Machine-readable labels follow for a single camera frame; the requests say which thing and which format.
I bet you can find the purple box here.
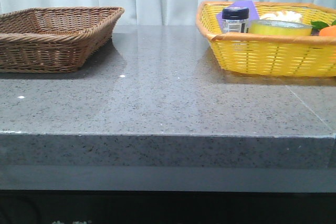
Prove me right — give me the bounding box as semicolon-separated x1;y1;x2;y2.
216;0;259;33

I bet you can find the yellow transparent tape roll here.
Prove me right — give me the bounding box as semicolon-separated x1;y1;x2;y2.
248;19;312;36

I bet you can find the yellow plastic woven basket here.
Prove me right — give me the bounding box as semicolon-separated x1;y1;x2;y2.
196;1;335;77

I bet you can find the brown wicker basket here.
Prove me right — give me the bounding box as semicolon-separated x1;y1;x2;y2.
1;6;125;73

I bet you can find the small dark-capped jar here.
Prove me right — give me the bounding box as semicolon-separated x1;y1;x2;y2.
222;6;249;33

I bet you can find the orange fruit with leaves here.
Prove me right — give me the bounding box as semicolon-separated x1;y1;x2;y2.
311;20;335;37

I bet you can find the white bread roll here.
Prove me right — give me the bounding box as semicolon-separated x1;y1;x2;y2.
259;10;303;23

